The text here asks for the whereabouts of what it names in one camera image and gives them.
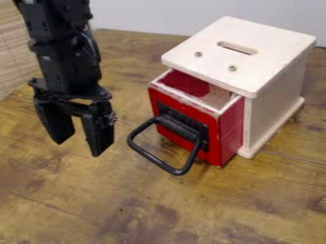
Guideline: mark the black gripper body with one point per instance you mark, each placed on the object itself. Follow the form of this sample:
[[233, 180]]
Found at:
[[71, 74]]

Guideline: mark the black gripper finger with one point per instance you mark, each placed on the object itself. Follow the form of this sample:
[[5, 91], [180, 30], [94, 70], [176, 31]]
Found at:
[[99, 130], [55, 118]]

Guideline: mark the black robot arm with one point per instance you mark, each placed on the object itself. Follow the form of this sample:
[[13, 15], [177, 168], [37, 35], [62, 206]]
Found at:
[[55, 19]]

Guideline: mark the white wooden cabinet box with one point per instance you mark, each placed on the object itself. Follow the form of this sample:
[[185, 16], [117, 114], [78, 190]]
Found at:
[[257, 61]]

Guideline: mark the red drawer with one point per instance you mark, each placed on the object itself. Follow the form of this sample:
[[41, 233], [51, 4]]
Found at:
[[206, 104]]

